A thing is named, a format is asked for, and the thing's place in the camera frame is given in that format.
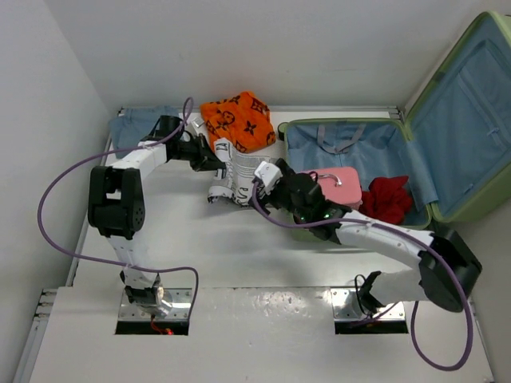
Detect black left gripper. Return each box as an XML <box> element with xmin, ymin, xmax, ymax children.
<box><xmin>172</xmin><ymin>132</ymin><xmax>225</xmax><ymax>172</ymax></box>

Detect newspaper print cloth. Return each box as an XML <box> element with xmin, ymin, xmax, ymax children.
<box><xmin>208</xmin><ymin>138</ymin><xmax>276</xmax><ymax>207</ymax></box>

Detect pink vanity case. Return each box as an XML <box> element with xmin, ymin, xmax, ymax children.
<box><xmin>303</xmin><ymin>167</ymin><xmax>362</xmax><ymax>210</ymax></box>

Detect red garment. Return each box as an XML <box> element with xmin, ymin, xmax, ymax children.
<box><xmin>358</xmin><ymin>176</ymin><xmax>413</xmax><ymax>225</ymax></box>

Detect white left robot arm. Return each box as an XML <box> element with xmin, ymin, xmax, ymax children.
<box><xmin>88</xmin><ymin>115</ymin><xmax>226</xmax><ymax>318</ymax></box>

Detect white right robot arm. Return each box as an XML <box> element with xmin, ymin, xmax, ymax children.
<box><xmin>252</xmin><ymin>159</ymin><xmax>482</xmax><ymax>313</ymax></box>

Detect orange patterned garment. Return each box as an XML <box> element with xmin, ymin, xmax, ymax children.
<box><xmin>200</xmin><ymin>91</ymin><xmax>276</xmax><ymax>153</ymax></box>

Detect light blue jeans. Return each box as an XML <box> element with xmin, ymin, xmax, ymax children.
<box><xmin>108</xmin><ymin>105</ymin><xmax>179</xmax><ymax>149</ymax></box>

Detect green suitcase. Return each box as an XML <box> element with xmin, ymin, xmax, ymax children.
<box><xmin>280</xmin><ymin>11</ymin><xmax>510</xmax><ymax>228</ymax></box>

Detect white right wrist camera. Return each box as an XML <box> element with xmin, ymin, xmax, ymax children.
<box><xmin>254</xmin><ymin>161</ymin><xmax>283</xmax><ymax>194</ymax></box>

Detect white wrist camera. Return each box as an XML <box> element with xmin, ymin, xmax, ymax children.
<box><xmin>191</xmin><ymin>116</ymin><xmax>207</xmax><ymax>136</ymax></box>
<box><xmin>254</xmin><ymin>161</ymin><xmax>283</xmax><ymax>194</ymax></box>

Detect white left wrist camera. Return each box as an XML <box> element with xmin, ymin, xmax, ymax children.
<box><xmin>191</xmin><ymin>116</ymin><xmax>207</xmax><ymax>136</ymax></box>

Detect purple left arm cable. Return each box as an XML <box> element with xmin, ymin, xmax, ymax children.
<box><xmin>37</xmin><ymin>97</ymin><xmax>200</xmax><ymax>316</ymax></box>

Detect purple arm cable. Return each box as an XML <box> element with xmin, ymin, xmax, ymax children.
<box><xmin>249</xmin><ymin>177</ymin><xmax>475</xmax><ymax>371</ymax></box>
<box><xmin>37</xmin><ymin>97</ymin><xmax>200</xmax><ymax>316</ymax></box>

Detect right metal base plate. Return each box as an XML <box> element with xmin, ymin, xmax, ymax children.
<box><xmin>330</xmin><ymin>287</ymin><xmax>406</xmax><ymax>322</ymax></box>

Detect metal base plate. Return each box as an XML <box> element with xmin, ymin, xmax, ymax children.
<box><xmin>117</xmin><ymin>288</ymin><xmax>192</xmax><ymax>322</ymax></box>
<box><xmin>330</xmin><ymin>287</ymin><xmax>406</xmax><ymax>322</ymax></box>

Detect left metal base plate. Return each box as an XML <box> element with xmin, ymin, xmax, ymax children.
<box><xmin>117</xmin><ymin>288</ymin><xmax>192</xmax><ymax>322</ymax></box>

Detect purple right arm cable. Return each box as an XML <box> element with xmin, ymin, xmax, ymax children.
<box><xmin>249</xmin><ymin>177</ymin><xmax>475</xmax><ymax>371</ymax></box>

